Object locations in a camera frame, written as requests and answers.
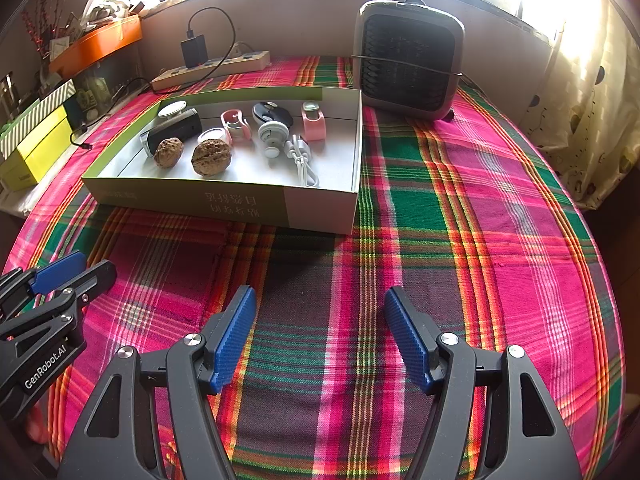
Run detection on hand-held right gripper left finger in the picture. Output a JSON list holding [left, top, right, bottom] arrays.
[[57, 285, 257, 480]]

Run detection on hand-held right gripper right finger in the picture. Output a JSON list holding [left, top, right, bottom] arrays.
[[384, 286, 583, 480]]

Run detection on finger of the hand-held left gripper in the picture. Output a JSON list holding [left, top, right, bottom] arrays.
[[0, 251, 86, 306], [0, 260, 117, 341]]

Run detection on green white cardboard box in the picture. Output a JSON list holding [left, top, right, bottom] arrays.
[[81, 86, 363, 236]]

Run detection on small brown walnut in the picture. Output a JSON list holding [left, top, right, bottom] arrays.
[[153, 137, 185, 168]]

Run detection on large brown walnut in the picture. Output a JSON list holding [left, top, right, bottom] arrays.
[[191, 140, 233, 177]]

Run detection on black rectangular device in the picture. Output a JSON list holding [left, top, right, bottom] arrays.
[[140, 109, 203, 158]]

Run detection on green spool white top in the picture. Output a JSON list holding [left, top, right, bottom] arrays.
[[158, 100, 190, 120]]

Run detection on pink oval dispenser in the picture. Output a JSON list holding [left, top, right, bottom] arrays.
[[221, 108, 251, 143]]

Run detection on white charging cable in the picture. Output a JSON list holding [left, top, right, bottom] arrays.
[[283, 134, 321, 188]]

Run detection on white mushroom-shaped plug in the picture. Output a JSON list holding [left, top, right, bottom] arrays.
[[257, 120, 291, 161]]

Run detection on pink clip green pad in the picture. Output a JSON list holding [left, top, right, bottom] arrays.
[[300, 100, 327, 141]]

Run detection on black round case white eyes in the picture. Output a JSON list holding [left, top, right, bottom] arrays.
[[251, 101, 293, 128]]

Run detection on plaid tablecloth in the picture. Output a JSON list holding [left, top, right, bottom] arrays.
[[2, 55, 626, 480]]

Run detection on yellow box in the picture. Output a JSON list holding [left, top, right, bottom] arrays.
[[0, 105, 73, 192]]

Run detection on green striped box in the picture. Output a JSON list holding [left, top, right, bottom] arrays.
[[0, 80, 77, 158]]

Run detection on green patterned jar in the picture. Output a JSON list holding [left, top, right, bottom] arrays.
[[75, 85, 108, 116]]

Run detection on metal container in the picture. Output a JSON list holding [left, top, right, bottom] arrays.
[[0, 72, 21, 111]]

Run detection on orange tray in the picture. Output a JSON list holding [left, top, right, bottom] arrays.
[[48, 14, 143, 77]]

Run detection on red berry branches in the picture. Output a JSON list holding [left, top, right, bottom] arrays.
[[20, 0, 56, 61]]

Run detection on black charger adapter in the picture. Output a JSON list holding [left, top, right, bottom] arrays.
[[180, 36, 207, 68]]

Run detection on beige power strip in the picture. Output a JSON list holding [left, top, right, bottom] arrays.
[[151, 50, 271, 92]]

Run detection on paper clutter pile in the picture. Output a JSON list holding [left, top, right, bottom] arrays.
[[55, 0, 146, 41]]

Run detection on grey space heater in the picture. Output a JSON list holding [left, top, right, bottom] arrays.
[[352, 0, 465, 121]]

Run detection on cream patterned curtain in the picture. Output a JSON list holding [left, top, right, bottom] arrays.
[[520, 0, 640, 211]]

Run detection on black cable with plug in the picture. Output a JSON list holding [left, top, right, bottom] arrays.
[[70, 77, 153, 151]]

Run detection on black charger cable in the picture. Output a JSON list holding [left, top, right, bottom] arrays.
[[187, 7, 236, 81]]

